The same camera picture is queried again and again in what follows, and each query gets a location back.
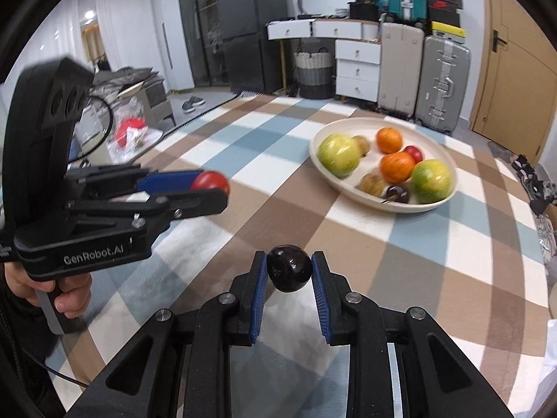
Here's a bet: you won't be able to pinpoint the red cherry tomato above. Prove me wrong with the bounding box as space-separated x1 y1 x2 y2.
191 171 230 195
404 145 424 164

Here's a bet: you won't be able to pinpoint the silver grey suitcase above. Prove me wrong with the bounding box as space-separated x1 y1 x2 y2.
415 36 471 135

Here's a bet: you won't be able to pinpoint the dark cherry with stem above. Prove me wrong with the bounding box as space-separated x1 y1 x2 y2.
382 185 410 204

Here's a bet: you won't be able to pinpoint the cream round plate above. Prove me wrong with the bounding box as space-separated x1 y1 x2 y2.
309 117 458 213

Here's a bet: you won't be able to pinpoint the grey slippers pair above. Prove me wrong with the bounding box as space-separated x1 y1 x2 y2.
181 95 206 113

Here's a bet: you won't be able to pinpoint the stacked shoe boxes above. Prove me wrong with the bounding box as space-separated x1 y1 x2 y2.
427 0 464 28

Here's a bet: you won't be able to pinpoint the checkered tablecloth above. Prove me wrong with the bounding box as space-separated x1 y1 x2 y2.
49 95 549 417

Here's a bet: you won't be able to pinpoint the yellow black box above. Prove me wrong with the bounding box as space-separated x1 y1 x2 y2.
431 21 466 44

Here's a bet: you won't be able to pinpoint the left hand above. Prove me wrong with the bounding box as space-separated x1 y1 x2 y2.
4 262 93 319

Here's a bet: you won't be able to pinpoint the yellow green passion fruit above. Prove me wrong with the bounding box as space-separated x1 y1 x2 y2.
317 133 362 177

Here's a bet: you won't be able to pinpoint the dark round cherry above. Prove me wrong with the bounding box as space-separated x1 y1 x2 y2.
266 245 313 293

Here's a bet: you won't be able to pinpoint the white drawer cabinet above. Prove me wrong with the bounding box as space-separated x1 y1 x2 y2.
267 18 382 103

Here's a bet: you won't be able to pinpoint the wooden door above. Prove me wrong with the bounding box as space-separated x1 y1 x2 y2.
471 0 556 164

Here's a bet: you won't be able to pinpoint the black wardrobe cabinet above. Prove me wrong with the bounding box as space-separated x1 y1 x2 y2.
179 0 228 87

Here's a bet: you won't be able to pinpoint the small orange tangerine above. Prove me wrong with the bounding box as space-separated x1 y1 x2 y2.
376 126 403 154

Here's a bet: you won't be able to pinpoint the black refrigerator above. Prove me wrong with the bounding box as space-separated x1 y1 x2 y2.
216 0 288 93

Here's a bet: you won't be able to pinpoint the brown longan fruit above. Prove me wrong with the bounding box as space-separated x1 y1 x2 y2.
352 135 371 157
357 172 387 197

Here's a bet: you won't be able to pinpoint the beige suitcase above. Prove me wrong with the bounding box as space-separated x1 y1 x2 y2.
378 23 425 116

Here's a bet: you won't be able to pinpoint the woven laundry basket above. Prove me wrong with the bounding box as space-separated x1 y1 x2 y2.
295 47 334 100

